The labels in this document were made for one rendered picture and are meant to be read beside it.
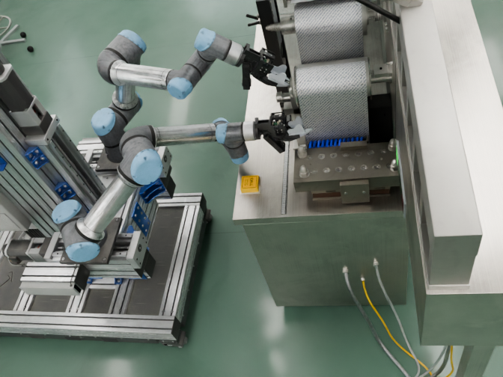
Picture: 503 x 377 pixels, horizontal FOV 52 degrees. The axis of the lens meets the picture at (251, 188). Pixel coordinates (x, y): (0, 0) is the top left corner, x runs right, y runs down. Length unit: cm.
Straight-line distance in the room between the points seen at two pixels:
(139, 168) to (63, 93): 285
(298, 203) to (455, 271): 97
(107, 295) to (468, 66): 208
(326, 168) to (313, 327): 106
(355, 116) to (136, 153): 78
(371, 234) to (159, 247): 130
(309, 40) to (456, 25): 52
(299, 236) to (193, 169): 153
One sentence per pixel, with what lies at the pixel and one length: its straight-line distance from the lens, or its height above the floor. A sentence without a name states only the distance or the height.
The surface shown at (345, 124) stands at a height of 110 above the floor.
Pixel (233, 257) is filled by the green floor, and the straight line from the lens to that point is 296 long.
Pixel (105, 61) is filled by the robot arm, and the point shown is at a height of 141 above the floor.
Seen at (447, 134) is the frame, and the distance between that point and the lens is 112.
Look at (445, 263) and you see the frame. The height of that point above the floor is 155.
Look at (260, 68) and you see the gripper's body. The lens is 180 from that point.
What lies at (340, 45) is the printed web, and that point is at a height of 127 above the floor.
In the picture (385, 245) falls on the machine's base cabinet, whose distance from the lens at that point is 211.
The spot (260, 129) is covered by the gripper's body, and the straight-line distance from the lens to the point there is 192.
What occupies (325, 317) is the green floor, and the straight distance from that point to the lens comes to 271.
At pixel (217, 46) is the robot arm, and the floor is 147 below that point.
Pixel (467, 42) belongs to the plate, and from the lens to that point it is 169.
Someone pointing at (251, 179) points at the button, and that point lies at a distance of 204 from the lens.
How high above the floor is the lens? 248
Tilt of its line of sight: 51 degrees down
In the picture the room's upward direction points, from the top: 20 degrees counter-clockwise
